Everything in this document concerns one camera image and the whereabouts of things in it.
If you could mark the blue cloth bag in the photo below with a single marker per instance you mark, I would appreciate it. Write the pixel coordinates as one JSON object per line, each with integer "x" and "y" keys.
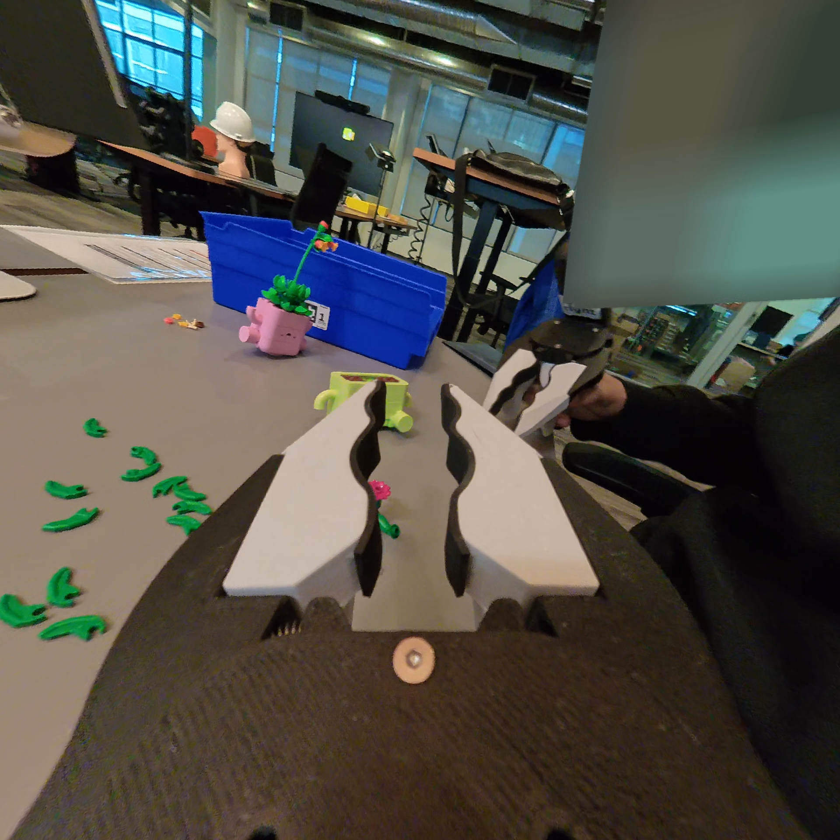
{"x": 538, "y": 308}

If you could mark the pink toy flower pot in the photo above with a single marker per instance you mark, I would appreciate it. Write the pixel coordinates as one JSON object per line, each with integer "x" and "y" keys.
{"x": 282, "y": 331}

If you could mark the person's black clothing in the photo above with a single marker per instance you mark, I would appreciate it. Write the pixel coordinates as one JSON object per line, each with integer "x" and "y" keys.
{"x": 774, "y": 623}

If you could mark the black bag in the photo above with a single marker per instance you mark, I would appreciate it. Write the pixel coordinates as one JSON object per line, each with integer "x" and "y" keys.
{"x": 518, "y": 172}

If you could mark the yellow box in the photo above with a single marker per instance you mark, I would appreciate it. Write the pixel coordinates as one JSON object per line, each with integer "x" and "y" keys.
{"x": 364, "y": 206}

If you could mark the long wooden desk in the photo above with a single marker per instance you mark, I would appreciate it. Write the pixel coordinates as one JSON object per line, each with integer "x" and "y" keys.
{"x": 170, "y": 161}

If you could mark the scattered green toy leaves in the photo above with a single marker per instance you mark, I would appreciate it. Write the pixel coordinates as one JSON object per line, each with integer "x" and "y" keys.
{"x": 62, "y": 490}

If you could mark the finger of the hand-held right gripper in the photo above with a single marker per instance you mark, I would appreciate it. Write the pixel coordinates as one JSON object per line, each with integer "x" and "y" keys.
{"x": 515, "y": 371}
{"x": 554, "y": 394}

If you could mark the white hard hat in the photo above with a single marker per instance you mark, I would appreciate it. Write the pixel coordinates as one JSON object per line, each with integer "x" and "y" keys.
{"x": 231, "y": 121}

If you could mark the person's right hand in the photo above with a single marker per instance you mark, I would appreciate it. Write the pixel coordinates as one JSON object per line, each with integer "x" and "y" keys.
{"x": 600, "y": 400}

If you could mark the small orange toy pieces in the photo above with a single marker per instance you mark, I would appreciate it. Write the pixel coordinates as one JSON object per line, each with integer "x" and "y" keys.
{"x": 176, "y": 319}

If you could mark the pink toy flower green stems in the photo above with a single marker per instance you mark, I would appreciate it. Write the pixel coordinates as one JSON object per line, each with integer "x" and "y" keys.
{"x": 379, "y": 489}

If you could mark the mannequin head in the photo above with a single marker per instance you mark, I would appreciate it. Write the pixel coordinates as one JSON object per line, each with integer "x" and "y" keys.
{"x": 233, "y": 157}

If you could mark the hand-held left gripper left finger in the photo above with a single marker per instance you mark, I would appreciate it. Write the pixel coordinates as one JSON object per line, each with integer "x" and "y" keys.
{"x": 302, "y": 512}

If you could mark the person's right forearm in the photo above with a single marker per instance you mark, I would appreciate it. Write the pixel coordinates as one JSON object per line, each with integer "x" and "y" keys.
{"x": 689, "y": 426}

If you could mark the black office chair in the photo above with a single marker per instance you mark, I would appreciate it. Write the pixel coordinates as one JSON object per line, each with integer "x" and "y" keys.
{"x": 321, "y": 187}

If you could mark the dark computer monitor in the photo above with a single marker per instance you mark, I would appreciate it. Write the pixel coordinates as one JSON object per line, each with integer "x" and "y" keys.
{"x": 52, "y": 59}

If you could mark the blue plastic bin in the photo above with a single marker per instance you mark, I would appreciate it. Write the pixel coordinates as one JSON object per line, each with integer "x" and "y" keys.
{"x": 367, "y": 295}

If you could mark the white stand base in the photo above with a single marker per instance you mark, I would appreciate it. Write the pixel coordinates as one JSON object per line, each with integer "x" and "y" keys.
{"x": 10, "y": 287}

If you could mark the black television screen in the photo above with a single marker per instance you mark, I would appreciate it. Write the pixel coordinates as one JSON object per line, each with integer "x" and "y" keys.
{"x": 315, "y": 124}

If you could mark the black chair armrest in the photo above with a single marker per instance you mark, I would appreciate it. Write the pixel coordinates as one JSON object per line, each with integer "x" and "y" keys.
{"x": 617, "y": 472}

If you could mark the wooden standing desk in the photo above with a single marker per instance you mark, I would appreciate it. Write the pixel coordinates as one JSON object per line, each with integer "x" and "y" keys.
{"x": 482, "y": 239}

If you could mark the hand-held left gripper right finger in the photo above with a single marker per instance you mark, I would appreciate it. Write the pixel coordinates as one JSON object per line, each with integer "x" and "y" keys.
{"x": 518, "y": 512}

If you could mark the laminated paper sheet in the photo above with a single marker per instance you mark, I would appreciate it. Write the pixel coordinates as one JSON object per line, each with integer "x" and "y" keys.
{"x": 131, "y": 253}

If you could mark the yellow-green toy flower pot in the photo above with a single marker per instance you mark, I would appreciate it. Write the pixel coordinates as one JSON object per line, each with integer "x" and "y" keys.
{"x": 341, "y": 387}

